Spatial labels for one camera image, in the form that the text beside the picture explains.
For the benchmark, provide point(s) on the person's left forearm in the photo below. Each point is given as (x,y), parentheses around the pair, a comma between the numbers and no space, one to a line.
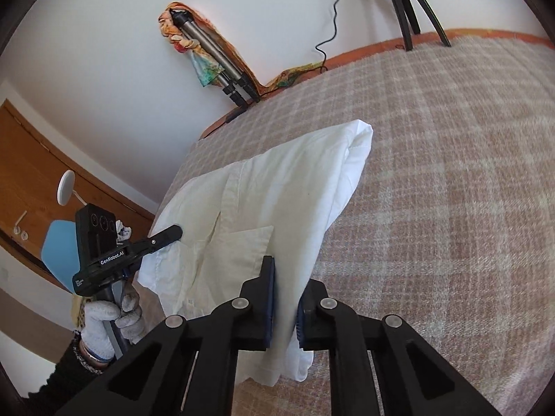
(65,381)

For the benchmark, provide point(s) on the white clip lamp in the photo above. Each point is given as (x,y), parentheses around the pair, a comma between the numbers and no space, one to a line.
(66,186)

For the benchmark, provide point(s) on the wooden wardrobe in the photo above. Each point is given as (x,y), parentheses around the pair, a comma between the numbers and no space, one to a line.
(34,173)

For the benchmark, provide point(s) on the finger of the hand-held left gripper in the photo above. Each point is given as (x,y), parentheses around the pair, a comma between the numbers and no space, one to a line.
(162,236)

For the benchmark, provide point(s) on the orange patterned cloth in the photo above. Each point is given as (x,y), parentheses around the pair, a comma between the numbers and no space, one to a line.
(243,65)

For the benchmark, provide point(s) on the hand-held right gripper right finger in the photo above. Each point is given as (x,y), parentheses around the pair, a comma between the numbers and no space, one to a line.
(302,320)

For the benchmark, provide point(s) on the leopard print cloth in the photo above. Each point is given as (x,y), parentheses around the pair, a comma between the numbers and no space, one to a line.
(79,314)

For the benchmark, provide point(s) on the white shirt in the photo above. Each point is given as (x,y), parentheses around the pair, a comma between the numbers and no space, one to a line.
(277,195)

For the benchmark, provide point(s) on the grey folded tripod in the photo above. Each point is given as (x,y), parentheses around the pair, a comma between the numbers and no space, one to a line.
(208,47)

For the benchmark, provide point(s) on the beige plaid blanket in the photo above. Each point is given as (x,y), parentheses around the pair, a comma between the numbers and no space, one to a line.
(433,182)

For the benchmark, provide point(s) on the blue chair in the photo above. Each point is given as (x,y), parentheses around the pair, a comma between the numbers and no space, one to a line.
(60,247)

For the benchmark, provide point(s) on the person's left hand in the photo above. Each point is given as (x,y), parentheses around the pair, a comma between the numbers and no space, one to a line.
(104,327)

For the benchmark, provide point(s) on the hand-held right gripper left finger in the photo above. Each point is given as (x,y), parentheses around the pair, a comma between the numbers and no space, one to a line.
(268,307)

